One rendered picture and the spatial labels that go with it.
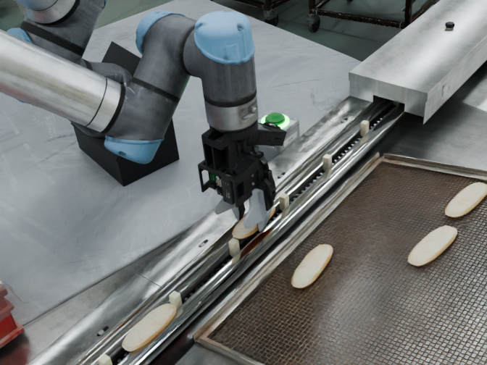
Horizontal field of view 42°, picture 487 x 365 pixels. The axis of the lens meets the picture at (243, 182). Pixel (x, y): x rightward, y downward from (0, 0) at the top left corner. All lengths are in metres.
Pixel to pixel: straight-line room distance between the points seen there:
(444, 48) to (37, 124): 0.94
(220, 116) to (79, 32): 0.39
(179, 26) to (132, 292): 0.40
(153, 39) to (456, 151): 0.67
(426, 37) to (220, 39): 0.80
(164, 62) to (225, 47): 0.11
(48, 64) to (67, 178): 0.51
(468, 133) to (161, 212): 0.64
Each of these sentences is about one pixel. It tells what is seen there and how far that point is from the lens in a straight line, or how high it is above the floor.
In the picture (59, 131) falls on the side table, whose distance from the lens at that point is 1.51.
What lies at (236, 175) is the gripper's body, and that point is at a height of 1.02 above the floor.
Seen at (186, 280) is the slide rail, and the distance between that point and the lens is 1.01.
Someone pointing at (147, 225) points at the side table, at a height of 0.82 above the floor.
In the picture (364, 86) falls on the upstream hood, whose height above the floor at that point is 0.89.
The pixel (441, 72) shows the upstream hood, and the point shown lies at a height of 0.92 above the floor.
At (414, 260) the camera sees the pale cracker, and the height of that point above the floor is 0.93.
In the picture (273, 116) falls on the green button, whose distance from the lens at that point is 1.26.
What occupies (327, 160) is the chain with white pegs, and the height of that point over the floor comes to 0.87.
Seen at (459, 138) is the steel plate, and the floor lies 0.82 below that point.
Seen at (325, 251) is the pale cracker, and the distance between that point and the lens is 0.95.
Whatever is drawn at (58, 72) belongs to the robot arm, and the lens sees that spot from 0.87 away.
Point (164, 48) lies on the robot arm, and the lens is 0.91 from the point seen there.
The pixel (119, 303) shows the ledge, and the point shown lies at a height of 0.86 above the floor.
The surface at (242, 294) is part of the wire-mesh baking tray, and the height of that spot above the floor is 0.89.
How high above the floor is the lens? 1.57
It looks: 37 degrees down
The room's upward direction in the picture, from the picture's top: 6 degrees counter-clockwise
